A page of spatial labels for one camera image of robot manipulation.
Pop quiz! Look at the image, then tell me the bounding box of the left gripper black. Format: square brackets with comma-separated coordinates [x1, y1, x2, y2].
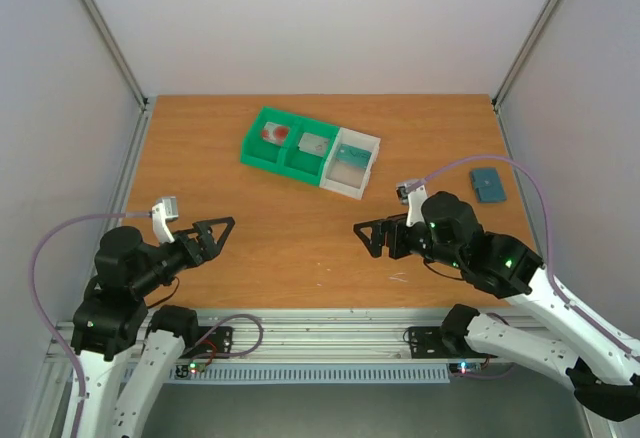
[134, 216, 237, 295]

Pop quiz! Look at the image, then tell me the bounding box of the white translucent bin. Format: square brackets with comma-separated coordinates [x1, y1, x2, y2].
[319, 127, 381, 200]

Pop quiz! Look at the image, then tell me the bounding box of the teal leather card holder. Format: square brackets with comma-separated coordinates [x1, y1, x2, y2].
[469, 167, 507, 204]

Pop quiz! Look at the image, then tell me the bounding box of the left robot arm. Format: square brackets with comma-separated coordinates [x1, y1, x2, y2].
[62, 217, 235, 437]

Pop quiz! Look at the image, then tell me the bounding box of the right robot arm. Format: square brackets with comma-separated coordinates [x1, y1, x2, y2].
[353, 190, 639, 422]

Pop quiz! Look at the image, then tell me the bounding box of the teal VIP card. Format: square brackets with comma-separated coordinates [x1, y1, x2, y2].
[336, 143, 372, 170]

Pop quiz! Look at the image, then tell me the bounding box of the grey card in bin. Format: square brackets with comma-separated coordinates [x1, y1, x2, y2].
[298, 132, 329, 157]

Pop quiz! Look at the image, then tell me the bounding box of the card with red circles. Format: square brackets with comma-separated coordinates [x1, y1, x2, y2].
[260, 121, 290, 146]

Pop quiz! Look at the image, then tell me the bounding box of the green bin middle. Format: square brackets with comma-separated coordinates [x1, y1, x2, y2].
[278, 117, 339, 186]

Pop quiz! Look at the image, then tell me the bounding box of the green bin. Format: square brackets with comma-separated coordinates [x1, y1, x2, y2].
[240, 107, 301, 173]
[278, 117, 339, 186]

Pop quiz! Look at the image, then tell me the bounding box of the green bin left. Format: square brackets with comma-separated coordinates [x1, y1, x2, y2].
[240, 107, 301, 173]

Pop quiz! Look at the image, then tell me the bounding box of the left status board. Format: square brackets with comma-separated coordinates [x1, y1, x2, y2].
[173, 363, 207, 380]

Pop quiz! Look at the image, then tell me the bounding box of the status board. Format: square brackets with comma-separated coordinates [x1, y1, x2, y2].
[449, 361, 484, 376]
[173, 363, 207, 380]

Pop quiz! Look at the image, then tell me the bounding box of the right status board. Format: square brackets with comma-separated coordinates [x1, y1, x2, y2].
[449, 361, 484, 376]

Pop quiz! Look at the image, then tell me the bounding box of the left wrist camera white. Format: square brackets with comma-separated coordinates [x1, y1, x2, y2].
[151, 196, 179, 244]

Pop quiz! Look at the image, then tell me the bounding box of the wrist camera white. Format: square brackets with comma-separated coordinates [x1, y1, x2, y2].
[151, 196, 179, 244]
[396, 179, 428, 227]

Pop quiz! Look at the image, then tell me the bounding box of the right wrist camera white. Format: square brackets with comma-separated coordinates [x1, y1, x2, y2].
[396, 179, 428, 227]

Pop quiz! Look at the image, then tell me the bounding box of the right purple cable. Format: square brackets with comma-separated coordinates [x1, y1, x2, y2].
[404, 154, 640, 359]

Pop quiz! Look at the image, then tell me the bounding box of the purple cable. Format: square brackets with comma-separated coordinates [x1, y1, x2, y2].
[28, 211, 154, 438]
[404, 154, 640, 359]

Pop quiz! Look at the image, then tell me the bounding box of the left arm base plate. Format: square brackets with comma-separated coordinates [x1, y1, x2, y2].
[182, 326, 233, 359]

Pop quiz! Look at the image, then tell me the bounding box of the aluminium rail front frame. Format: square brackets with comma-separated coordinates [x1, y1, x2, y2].
[44, 307, 566, 364]

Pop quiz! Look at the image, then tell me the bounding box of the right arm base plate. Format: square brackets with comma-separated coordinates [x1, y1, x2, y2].
[402, 326, 492, 360]

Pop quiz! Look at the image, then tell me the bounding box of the grey slotted cable duct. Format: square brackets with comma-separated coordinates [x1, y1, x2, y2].
[162, 363, 450, 386]

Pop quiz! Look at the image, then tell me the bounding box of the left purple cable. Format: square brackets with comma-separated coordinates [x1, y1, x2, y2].
[28, 211, 154, 438]

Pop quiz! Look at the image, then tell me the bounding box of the left aluminium frame post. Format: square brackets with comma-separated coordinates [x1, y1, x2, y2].
[80, 0, 148, 110]

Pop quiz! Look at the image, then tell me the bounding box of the aluminium frame post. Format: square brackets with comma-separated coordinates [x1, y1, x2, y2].
[491, 0, 563, 113]
[80, 0, 148, 110]

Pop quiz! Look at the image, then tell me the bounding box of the right aluminium frame post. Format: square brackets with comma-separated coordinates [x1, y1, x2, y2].
[491, 0, 563, 113]

